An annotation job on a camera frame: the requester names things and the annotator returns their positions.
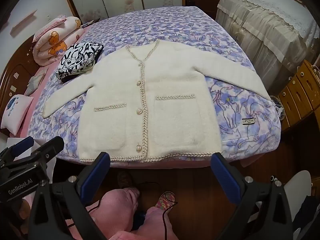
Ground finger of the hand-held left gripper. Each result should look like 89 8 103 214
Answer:
34 136 65 161
7 137 35 157

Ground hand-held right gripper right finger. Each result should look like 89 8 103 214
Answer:
210 152 293 240

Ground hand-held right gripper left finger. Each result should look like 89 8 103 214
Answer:
28 151 111 240

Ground white fluffy cardigan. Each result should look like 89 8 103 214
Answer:
42 39 272 164

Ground person's left forearm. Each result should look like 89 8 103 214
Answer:
10 200 32 224

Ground small pink pillow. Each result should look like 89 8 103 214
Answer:
0 94 34 137

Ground person's pink pants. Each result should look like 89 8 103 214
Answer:
89 187 180 240

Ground grey crumpled cloth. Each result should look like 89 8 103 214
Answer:
25 74 42 95

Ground colourful knitted slipper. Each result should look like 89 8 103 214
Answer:
155 191 175 209

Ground wooden headboard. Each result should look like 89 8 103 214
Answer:
0 34 40 98

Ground black and white printed garment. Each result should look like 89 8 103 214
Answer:
55 41 105 83

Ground small patterned cloth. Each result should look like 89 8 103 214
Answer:
270 95 285 120

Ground dark cloth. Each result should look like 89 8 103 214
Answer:
292 195 320 240

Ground pink bear print quilt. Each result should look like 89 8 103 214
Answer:
32 15 84 67

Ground wooden drawer cabinet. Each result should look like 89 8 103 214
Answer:
276 60 320 133

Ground purple cat print blanket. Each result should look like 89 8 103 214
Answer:
26 5 282 168

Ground pink wall shelf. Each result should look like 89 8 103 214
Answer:
10 10 38 34

